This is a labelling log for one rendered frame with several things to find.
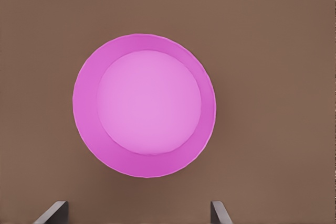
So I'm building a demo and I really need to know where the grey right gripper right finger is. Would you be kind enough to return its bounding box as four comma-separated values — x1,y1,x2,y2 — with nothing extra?
211,200,234,224

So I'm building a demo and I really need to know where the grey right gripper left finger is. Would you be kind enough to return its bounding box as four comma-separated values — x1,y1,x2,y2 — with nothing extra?
33,200,69,224

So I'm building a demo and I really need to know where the pink plate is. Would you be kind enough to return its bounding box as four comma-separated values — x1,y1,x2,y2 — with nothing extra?
72,33,217,179

